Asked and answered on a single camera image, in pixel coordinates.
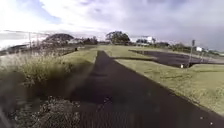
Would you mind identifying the mown grass lawn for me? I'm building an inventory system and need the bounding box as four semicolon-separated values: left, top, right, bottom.
96;44;224;116

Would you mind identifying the gravel patch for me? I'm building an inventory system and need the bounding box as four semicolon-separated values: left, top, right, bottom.
6;95;83;128

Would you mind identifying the dark asphalt path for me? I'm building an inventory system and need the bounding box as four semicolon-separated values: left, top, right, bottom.
66;49;224;128

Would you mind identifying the sign on pole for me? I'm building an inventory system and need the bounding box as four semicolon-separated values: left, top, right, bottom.
187;39;197;69

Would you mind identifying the tall dry grass verge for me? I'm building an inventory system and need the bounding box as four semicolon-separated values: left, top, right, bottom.
0;46;99;101

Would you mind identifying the dark tree clump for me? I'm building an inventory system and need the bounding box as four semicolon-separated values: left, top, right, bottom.
81;35;99;46

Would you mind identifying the small white building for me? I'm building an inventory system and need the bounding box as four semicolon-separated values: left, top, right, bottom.
195;46;204;53

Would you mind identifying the broad dark tree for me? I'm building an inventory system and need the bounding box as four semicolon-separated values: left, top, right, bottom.
105;30;132;46

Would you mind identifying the low wide tree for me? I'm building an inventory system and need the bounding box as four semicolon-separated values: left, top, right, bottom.
43;33;76;47

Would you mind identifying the dark asphalt lot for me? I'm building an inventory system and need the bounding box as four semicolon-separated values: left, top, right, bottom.
129;49;224;69

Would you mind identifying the thin pole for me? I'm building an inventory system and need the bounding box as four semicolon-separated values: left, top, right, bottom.
28;32;33;50

